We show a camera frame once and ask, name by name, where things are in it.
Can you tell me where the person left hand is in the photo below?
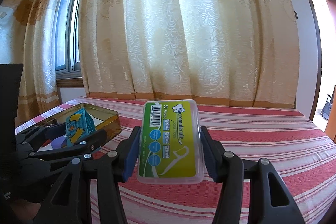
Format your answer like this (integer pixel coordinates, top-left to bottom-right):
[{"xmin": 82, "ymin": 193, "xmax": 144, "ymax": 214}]
[{"xmin": 10, "ymin": 200, "xmax": 41, "ymax": 223}]

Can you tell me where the window with metal frame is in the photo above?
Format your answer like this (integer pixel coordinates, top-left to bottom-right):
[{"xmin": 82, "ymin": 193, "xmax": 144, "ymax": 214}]
[{"xmin": 55, "ymin": 0, "xmax": 84, "ymax": 88}]

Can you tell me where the blue toy building block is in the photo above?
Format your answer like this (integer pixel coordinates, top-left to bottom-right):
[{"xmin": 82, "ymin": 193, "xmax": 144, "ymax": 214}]
[{"xmin": 66, "ymin": 108, "xmax": 96, "ymax": 147}]

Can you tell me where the gold metal tin tray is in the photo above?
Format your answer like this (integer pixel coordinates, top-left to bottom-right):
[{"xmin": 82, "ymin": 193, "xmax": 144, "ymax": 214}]
[{"xmin": 37, "ymin": 103, "xmax": 121, "ymax": 151}]

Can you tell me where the cream patterned curtain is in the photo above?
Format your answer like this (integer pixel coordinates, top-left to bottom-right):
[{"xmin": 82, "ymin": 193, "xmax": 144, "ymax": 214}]
[
  {"xmin": 79, "ymin": 0, "xmax": 299, "ymax": 108},
  {"xmin": 1, "ymin": 0, "xmax": 60, "ymax": 126}
]

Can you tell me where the cream patterned curtain left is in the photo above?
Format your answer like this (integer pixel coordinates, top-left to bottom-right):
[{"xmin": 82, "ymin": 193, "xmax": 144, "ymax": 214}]
[{"xmin": 1, "ymin": 0, "xmax": 60, "ymax": 126}]

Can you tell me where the purple cube block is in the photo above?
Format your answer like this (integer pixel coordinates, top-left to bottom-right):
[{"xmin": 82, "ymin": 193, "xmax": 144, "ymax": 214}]
[{"xmin": 50, "ymin": 135, "xmax": 67, "ymax": 149}]

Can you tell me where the red striped table cloth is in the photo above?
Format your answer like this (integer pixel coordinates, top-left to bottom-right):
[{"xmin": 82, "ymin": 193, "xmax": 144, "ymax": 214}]
[{"xmin": 14, "ymin": 97, "xmax": 336, "ymax": 224}]

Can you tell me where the red toy building block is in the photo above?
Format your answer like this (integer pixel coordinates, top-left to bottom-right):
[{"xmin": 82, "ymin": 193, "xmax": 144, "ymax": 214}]
[{"xmin": 42, "ymin": 139, "xmax": 52, "ymax": 147}]

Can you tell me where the green dental floss case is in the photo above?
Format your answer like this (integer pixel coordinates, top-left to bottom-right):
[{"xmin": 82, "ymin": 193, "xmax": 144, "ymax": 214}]
[{"xmin": 137, "ymin": 100, "xmax": 205, "ymax": 185}]

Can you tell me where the cream patterned curtain right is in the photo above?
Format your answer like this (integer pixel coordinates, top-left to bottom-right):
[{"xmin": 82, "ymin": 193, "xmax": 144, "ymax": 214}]
[{"xmin": 79, "ymin": 0, "xmax": 299, "ymax": 108}]

